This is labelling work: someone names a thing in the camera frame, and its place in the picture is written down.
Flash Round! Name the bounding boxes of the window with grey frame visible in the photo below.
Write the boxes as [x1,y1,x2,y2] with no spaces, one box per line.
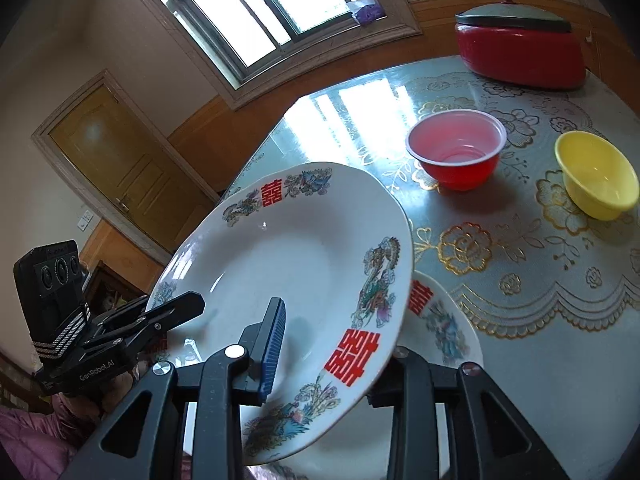
[142,0,420,110]

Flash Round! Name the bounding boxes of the purple tissue pack on sill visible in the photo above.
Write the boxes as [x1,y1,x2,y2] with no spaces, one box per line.
[347,0,386,26]

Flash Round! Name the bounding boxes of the wooden door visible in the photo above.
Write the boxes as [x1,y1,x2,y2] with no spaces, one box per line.
[32,70,219,266]

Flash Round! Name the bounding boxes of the white plate red characters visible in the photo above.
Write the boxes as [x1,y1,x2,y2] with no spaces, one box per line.
[150,162,413,465]

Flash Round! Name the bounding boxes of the dark wooden cabinet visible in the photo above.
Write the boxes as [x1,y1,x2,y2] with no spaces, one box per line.
[84,260,145,316]

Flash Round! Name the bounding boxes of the yellow plastic bowl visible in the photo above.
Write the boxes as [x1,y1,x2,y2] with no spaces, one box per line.
[554,130,639,221]

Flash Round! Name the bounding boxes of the red plastic bowl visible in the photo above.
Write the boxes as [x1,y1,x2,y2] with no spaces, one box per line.
[406,110,508,192]

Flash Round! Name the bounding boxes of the red cooking pot with lid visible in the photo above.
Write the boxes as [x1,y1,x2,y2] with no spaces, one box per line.
[454,0,586,90]

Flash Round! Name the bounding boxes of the white wall light switch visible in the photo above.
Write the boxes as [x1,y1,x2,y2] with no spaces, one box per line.
[77,209,94,231]

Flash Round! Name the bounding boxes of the gold floral lace table mat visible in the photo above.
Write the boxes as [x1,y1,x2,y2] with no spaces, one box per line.
[386,70,639,339]

